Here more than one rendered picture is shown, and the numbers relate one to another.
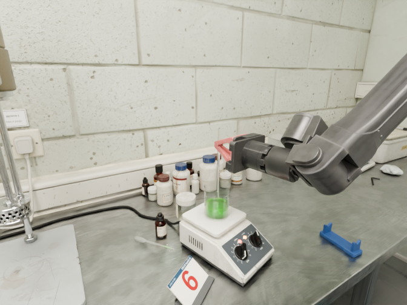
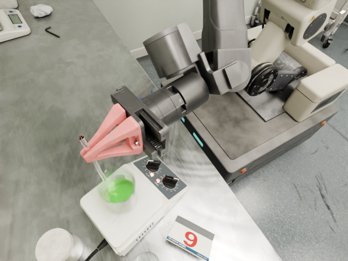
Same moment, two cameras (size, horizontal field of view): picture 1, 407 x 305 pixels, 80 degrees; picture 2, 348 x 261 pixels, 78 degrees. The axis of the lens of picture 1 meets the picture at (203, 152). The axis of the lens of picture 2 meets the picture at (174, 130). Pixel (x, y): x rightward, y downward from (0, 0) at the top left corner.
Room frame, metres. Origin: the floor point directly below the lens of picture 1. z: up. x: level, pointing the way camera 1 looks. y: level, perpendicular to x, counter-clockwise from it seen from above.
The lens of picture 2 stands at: (0.45, 0.10, 1.27)
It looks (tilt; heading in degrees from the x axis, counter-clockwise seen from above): 56 degrees down; 267
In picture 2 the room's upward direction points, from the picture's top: 5 degrees clockwise
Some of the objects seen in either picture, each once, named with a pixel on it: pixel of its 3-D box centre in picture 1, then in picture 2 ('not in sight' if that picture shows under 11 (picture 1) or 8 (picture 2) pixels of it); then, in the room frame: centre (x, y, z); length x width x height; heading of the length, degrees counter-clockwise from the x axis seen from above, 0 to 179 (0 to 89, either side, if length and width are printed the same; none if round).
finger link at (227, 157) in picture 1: (233, 147); (111, 133); (0.52, -0.07, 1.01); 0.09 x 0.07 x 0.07; 42
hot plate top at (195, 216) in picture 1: (214, 215); (121, 201); (0.53, -0.03, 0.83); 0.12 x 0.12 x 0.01; 46
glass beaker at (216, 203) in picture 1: (215, 201); (121, 193); (0.52, -0.03, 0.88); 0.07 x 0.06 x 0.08; 142
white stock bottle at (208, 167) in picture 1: (208, 172); not in sight; (0.86, -0.02, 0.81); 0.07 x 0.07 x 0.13
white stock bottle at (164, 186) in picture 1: (164, 189); not in sight; (0.74, 0.13, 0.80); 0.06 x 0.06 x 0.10
